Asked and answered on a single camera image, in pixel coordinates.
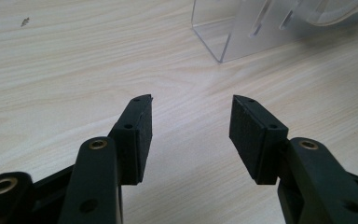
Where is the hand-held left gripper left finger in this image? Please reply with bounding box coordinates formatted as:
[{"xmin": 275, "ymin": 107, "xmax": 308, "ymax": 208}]
[{"xmin": 107, "ymin": 93, "xmax": 154, "ymax": 187}]

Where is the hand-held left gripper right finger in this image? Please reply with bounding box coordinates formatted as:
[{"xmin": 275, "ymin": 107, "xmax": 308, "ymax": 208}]
[{"xmin": 228, "ymin": 94, "xmax": 290, "ymax": 186}]

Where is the clear acrylic rack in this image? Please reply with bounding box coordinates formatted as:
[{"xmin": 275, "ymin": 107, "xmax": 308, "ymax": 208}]
[{"xmin": 190, "ymin": 0, "xmax": 358, "ymax": 64}]

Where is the cream canvas hat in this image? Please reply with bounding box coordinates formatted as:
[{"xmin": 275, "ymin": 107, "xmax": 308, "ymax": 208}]
[{"xmin": 304, "ymin": 0, "xmax": 358, "ymax": 28}]

